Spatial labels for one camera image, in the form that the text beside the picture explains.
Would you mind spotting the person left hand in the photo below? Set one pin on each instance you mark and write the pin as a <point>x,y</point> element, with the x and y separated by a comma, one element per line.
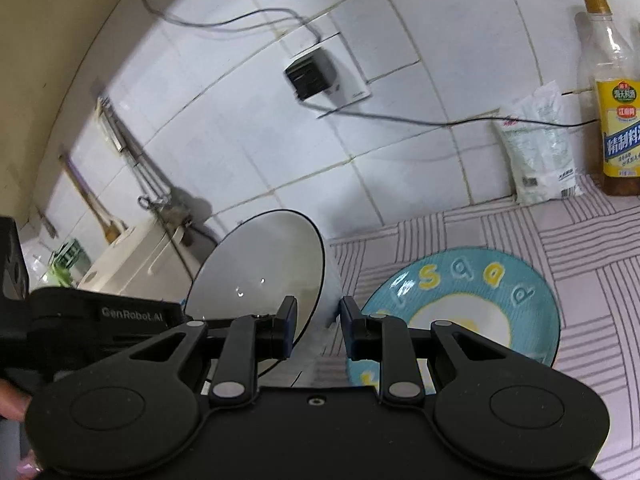
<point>14,404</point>

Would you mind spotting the hanging metal utensils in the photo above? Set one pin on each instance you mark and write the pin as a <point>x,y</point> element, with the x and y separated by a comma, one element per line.
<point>156,194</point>

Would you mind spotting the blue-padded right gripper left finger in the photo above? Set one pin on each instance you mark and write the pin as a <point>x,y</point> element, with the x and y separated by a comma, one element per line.
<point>239,348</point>

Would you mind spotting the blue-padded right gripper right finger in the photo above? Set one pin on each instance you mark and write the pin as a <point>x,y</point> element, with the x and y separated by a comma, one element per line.
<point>385,340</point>

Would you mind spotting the white rice cooker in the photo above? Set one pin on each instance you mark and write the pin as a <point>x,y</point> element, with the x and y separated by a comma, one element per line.
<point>150,262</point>

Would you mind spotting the cooking wine bottle yellow label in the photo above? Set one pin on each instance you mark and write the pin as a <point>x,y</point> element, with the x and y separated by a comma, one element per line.
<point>611,68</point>

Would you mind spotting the white wall socket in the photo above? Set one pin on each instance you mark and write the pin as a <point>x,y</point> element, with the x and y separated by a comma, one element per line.
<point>350,88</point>

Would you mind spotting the wooden spatula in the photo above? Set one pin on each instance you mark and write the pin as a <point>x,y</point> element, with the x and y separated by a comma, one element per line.
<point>111,226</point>

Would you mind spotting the white plastic salt bag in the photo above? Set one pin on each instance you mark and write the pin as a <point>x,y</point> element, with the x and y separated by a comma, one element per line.
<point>533,134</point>

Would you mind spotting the black power adapter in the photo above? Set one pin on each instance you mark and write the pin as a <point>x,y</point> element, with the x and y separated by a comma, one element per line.
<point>311,74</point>

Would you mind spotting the blue fried egg plate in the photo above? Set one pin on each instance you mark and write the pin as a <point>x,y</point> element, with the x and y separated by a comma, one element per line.
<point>491,293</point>

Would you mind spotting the white bowl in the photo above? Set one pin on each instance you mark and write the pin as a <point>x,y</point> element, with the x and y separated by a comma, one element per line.
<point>275,254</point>

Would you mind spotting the striped white table mat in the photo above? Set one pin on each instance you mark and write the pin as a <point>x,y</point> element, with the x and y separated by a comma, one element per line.
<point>557,281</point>

